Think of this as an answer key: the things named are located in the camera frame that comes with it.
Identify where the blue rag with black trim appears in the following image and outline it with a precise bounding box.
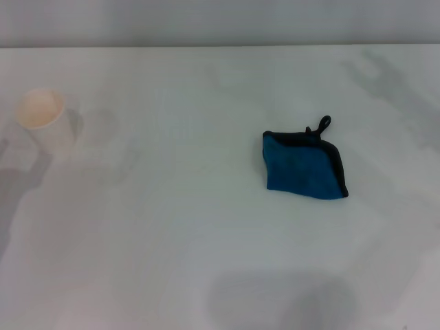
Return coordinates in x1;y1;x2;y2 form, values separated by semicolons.
257;115;351;201

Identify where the white paper cup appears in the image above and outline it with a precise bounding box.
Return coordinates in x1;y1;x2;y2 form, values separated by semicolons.
14;87;77;156

